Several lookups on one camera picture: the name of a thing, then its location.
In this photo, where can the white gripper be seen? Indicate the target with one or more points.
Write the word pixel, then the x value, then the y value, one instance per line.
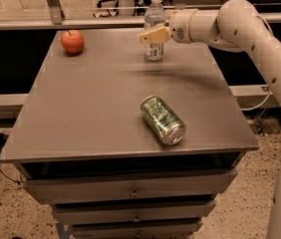
pixel 179 29

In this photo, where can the clear plastic water bottle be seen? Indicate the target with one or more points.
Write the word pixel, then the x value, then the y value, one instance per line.
pixel 153 19

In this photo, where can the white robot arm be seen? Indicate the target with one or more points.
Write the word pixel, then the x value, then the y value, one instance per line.
pixel 236 26

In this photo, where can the black office chair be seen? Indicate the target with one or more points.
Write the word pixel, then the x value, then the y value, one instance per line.
pixel 107 9

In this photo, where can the green soda can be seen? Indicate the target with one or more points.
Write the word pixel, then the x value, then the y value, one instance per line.
pixel 162 120

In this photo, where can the red apple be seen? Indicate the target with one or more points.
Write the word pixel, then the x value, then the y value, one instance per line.
pixel 73 41

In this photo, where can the grey metal railing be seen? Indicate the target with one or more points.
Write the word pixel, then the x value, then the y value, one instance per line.
pixel 64 20

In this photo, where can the grey drawer cabinet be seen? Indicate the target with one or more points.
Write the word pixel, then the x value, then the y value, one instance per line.
pixel 82 117

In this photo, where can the middle grey drawer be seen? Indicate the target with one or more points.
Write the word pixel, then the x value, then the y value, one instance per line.
pixel 133 212

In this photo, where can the grey drawer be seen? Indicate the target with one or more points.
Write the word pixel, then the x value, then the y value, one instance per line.
pixel 135 230
pixel 133 212
pixel 129 187

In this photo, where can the top grey drawer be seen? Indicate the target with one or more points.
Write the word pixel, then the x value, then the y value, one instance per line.
pixel 129 187

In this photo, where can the bottom grey drawer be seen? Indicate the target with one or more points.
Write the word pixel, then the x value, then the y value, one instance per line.
pixel 135 230

